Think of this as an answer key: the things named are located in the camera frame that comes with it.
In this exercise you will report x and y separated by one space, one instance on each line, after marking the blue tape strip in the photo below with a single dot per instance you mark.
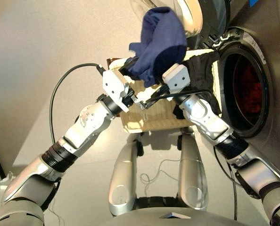
252 2

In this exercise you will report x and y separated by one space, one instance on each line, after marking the pale woven laundry basket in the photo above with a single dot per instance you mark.
154 117

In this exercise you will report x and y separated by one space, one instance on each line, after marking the salmon red garment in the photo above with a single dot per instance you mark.
252 94

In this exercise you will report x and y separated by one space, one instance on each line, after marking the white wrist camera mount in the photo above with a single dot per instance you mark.
112 84
177 77

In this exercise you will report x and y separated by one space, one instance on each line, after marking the grey washing machine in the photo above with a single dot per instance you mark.
276 94

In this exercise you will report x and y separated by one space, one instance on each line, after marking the dark blue garment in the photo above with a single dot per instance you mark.
161 42

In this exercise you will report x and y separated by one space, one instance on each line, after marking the black garment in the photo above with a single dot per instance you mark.
201 68

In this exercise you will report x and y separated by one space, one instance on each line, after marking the silver robot torso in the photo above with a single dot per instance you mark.
166 219

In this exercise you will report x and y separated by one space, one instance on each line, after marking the black caster wheel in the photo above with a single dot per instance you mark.
140 147
179 143

